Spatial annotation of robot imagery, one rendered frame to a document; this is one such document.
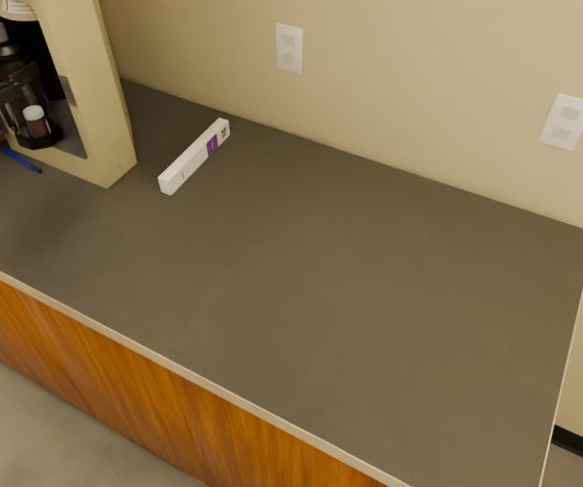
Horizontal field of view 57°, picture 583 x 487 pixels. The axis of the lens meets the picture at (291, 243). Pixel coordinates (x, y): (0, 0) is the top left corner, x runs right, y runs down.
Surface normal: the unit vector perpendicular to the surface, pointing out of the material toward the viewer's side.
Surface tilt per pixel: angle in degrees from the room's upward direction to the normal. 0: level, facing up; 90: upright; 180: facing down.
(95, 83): 90
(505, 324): 0
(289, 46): 90
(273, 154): 0
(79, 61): 90
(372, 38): 90
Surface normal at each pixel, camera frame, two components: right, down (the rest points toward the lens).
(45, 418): 0.00, -0.67
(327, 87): -0.48, 0.66
